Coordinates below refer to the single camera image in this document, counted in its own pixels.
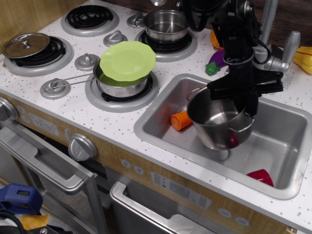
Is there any grey oven dial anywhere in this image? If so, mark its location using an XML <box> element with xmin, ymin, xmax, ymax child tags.
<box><xmin>0</xmin><ymin>97</ymin><xmax>19</xmax><ymax>121</ymax></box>
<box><xmin>68</xmin><ymin>133</ymin><xmax>98</xmax><ymax>161</ymax></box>

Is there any yellow toy squash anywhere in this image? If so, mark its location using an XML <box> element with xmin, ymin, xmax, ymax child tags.
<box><xmin>293</xmin><ymin>46</ymin><xmax>312</xmax><ymax>75</ymax></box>

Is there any grey stove knob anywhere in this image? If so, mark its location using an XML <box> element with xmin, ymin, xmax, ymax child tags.
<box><xmin>75</xmin><ymin>53</ymin><xmax>100</xmax><ymax>71</ymax></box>
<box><xmin>103</xmin><ymin>30</ymin><xmax>128</xmax><ymax>47</ymax></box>
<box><xmin>40</xmin><ymin>78</ymin><xmax>71</xmax><ymax>99</ymax></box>
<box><xmin>127</xmin><ymin>12</ymin><xmax>145</xmax><ymax>28</ymax></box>

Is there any grey stove knob lower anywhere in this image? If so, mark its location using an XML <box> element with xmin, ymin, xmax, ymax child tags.
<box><xmin>75</xmin><ymin>53</ymin><xmax>100</xmax><ymax>71</ymax></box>

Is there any grey sink basin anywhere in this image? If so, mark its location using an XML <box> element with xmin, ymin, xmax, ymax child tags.
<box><xmin>134</xmin><ymin>74</ymin><xmax>312</xmax><ymax>199</ymax></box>

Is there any grey oven door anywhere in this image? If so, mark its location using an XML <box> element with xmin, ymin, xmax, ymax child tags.
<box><xmin>0</xmin><ymin>122</ymin><xmax>109</xmax><ymax>234</ymax></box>

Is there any small steel pot on burner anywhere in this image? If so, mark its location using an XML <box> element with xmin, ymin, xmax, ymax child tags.
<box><xmin>140</xmin><ymin>10</ymin><xmax>189</xmax><ymax>44</ymax></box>

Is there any yellow cloth piece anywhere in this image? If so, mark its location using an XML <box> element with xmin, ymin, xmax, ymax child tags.
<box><xmin>20</xmin><ymin>214</ymin><xmax>50</xmax><ymax>231</ymax></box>

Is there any red toy pepper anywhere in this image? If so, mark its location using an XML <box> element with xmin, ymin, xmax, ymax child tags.
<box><xmin>247</xmin><ymin>169</ymin><xmax>274</xmax><ymax>187</ymax></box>

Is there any purple toy eggplant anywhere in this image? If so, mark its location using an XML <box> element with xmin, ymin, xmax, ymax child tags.
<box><xmin>205</xmin><ymin>49</ymin><xmax>226</xmax><ymax>76</ymax></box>

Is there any grey oven dial left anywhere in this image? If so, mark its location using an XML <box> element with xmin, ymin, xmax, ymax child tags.
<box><xmin>0</xmin><ymin>97</ymin><xmax>19</xmax><ymax>121</ymax></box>

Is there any grey stove knob top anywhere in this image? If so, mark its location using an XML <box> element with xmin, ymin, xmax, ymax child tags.
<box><xmin>127</xmin><ymin>12</ymin><xmax>145</xmax><ymax>28</ymax></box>

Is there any black coil burner back left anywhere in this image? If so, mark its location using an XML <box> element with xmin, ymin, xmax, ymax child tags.
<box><xmin>66</xmin><ymin>5</ymin><xmax>114</xmax><ymax>29</ymax></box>

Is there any grey stove knob middle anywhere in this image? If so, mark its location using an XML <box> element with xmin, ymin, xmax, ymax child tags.
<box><xmin>103</xmin><ymin>30</ymin><xmax>128</xmax><ymax>47</ymax></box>

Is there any steel pot lid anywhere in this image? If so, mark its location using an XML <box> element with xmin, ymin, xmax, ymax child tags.
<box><xmin>2</xmin><ymin>33</ymin><xmax>51</xmax><ymax>59</ymax></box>

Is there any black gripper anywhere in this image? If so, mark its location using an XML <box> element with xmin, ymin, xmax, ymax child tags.
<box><xmin>207</xmin><ymin>60</ymin><xmax>284</xmax><ymax>117</ymax></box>

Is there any grey dishwasher door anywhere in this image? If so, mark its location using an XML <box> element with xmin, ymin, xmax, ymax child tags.
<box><xmin>110</xmin><ymin>181</ymin><xmax>233</xmax><ymax>234</ymax></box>

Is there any green plastic plate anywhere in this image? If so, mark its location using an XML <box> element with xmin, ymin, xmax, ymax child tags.
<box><xmin>99</xmin><ymin>41</ymin><xmax>156</xmax><ymax>82</ymax></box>

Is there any grey stove knob front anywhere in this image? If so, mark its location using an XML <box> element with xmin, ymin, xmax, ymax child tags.
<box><xmin>40</xmin><ymin>78</ymin><xmax>71</xmax><ymax>99</ymax></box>

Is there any orange toy carrot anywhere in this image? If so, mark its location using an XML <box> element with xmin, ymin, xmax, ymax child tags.
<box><xmin>170</xmin><ymin>111</ymin><xmax>192</xmax><ymax>131</ymax></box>

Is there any orange toy pumpkin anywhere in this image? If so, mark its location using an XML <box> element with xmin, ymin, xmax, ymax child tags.
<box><xmin>210</xmin><ymin>30</ymin><xmax>223</xmax><ymax>49</ymax></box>

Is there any grey oven dial centre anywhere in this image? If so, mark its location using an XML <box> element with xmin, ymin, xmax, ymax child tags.
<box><xmin>68</xmin><ymin>133</ymin><xmax>98</xmax><ymax>161</ymax></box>

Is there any silver toy faucet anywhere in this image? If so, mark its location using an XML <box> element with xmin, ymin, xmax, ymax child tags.
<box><xmin>253</xmin><ymin>0</ymin><xmax>301</xmax><ymax>74</ymax></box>

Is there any steel saucepan with handle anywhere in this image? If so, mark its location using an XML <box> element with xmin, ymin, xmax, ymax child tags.
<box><xmin>62</xmin><ymin>62</ymin><xmax>150</xmax><ymax>98</ymax></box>

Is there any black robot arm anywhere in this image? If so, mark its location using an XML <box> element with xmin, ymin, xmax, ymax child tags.
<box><xmin>182</xmin><ymin>0</ymin><xmax>283</xmax><ymax>116</ymax></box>

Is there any blue clamp tool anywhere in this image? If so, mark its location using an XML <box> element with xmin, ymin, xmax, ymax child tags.
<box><xmin>0</xmin><ymin>183</ymin><xmax>43</xmax><ymax>215</ymax></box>

